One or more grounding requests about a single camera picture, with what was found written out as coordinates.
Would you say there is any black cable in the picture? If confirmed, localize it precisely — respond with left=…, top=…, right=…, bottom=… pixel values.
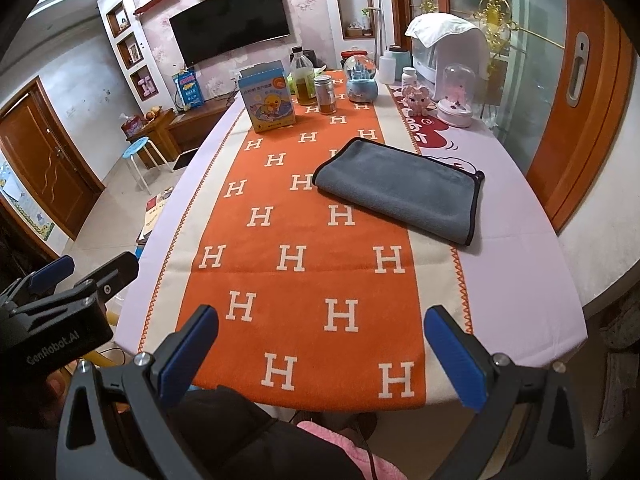
left=350, top=417, right=378, bottom=480

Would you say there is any glass spice jar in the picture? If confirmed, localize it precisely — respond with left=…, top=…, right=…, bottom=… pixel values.
left=314, top=74, right=335, bottom=116

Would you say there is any blue round stool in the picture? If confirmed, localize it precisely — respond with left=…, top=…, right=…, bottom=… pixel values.
left=121, top=136, right=168, bottom=193

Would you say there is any blue snow globe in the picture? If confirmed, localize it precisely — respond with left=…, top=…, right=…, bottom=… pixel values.
left=343, top=55, right=379, bottom=105

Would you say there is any red white cartoon cloth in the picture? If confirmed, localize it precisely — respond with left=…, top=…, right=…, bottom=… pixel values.
left=387, top=82, right=476, bottom=171

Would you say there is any brown wooden door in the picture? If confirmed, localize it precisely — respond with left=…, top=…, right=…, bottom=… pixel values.
left=0, top=76, right=106, bottom=241

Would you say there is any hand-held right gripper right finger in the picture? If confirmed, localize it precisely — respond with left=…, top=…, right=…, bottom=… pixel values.
left=424, top=305, right=588, bottom=480

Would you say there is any orange printed table runner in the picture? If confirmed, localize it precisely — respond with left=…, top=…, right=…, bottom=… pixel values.
left=137, top=70, right=473, bottom=413

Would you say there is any person's pink clothing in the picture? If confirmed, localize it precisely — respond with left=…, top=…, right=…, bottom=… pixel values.
left=297, top=420, right=406, bottom=480

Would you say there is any black television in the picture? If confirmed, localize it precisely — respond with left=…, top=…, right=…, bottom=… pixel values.
left=169, top=0, right=292, bottom=67

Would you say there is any red wall shelf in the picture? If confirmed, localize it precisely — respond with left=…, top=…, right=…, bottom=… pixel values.
left=132, top=0, right=182, bottom=16

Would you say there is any glass oil bottle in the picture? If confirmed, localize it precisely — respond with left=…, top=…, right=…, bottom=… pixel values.
left=290, top=46, right=317, bottom=107

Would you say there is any grey towel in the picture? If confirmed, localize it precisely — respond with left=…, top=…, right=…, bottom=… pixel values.
left=312, top=137, right=486, bottom=247

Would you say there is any white countertop appliance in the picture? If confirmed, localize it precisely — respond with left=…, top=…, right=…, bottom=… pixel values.
left=411, top=30, right=491, bottom=103

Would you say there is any wooden television cabinet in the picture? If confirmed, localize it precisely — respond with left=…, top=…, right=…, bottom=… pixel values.
left=125, top=97, right=236, bottom=161

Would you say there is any glass dome ornament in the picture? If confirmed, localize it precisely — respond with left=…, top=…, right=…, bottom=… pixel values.
left=437, top=62, right=476, bottom=128

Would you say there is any white plastic bottle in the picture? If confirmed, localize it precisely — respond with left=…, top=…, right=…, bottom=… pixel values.
left=378, top=52, right=401, bottom=86

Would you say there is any wooden sliding door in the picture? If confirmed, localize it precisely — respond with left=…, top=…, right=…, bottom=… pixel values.
left=525, top=0, right=636, bottom=233

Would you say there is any wall poster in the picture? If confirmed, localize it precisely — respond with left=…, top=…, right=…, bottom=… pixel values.
left=0, top=160, right=56, bottom=241

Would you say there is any white cloth cover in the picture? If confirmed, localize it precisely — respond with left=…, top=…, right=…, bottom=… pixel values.
left=405, top=14, right=488, bottom=58

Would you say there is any person's dark clothing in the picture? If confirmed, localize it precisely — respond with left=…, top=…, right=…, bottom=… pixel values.
left=170, top=387, right=363, bottom=480

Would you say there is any lilac tablecloth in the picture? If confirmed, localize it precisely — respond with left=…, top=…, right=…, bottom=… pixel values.
left=117, top=67, right=588, bottom=406

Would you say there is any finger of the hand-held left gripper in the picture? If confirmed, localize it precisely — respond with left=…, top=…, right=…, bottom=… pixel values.
left=67, top=251, right=140, bottom=308
left=0, top=255, right=76, bottom=307

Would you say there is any stack of books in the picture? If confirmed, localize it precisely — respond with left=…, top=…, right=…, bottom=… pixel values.
left=137, top=187, right=176, bottom=246

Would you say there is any gold hanging ornament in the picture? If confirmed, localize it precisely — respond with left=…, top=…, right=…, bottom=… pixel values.
left=480, top=0, right=521, bottom=61

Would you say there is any blue printed packet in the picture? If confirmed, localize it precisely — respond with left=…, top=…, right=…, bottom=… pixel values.
left=171, top=69, right=205, bottom=110

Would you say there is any pink pig toy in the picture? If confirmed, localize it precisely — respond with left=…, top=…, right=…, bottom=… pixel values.
left=402, top=85, right=433, bottom=117

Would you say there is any blue duck-print box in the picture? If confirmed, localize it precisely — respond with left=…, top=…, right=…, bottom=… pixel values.
left=237, top=60, right=297, bottom=134

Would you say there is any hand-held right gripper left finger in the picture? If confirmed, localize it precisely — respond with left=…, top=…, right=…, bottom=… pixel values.
left=55, top=304, right=221, bottom=480

